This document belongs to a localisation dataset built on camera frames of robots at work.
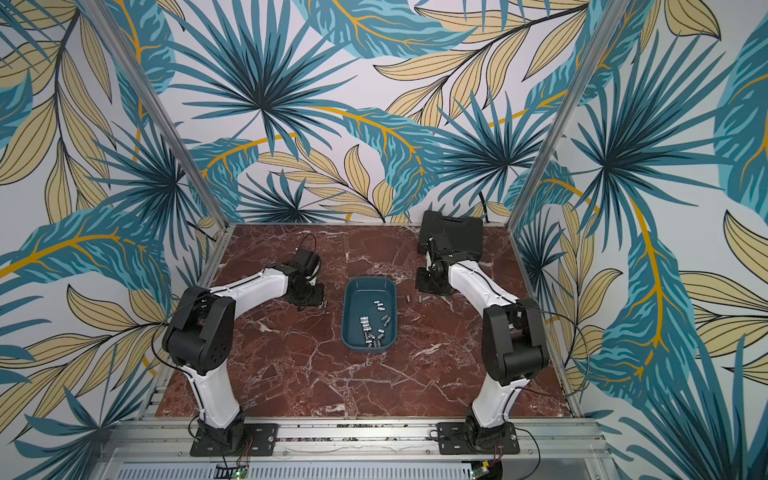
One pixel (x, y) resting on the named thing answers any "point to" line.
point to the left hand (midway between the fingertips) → (315, 302)
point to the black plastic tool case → (454, 233)
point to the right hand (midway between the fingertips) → (424, 284)
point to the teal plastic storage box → (369, 314)
